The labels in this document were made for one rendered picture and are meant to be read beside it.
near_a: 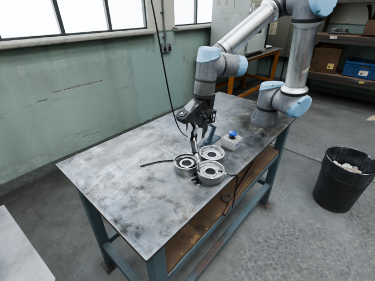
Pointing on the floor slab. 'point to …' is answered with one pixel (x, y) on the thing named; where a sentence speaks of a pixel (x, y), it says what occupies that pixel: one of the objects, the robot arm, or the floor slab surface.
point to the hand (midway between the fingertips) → (193, 143)
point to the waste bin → (342, 178)
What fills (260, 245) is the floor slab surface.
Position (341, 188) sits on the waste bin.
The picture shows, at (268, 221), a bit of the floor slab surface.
